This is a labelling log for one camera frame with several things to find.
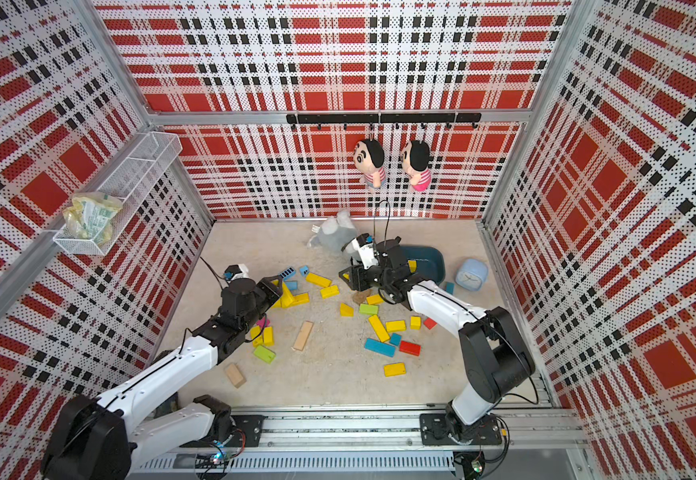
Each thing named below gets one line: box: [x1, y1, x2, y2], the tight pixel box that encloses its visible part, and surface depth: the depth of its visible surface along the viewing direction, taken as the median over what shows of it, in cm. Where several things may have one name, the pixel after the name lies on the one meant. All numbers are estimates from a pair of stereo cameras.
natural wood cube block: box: [226, 363, 247, 388], surface depth 82 cm
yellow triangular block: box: [339, 303, 355, 317], surface depth 97 cm
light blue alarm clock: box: [455, 258, 488, 292], surface depth 99 cm
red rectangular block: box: [399, 340, 421, 357], surface depth 90 cm
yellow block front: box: [383, 362, 407, 377], surface depth 86 cm
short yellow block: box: [320, 285, 340, 299], surface depth 101 cm
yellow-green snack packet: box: [62, 191, 123, 246], surface depth 64 cm
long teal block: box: [363, 338, 397, 358], surface depth 90 cm
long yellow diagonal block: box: [368, 314, 390, 343], surface depth 93 cm
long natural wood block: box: [292, 320, 314, 351], surface depth 92 cm
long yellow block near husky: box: [305, 272, 333, 288], surface depth 105 cm
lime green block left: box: [253, 344, 276, 364], surface depth 87 cm
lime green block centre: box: [359, 304, 379, 315], surface depth 98 cm
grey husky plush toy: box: [307, 209, 357, 253], surface depth 109 cm
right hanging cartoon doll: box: [400, 140, 432, 192], surface depth 96 cm
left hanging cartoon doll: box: [353, 139, 386, 189], surface depth 95 cm
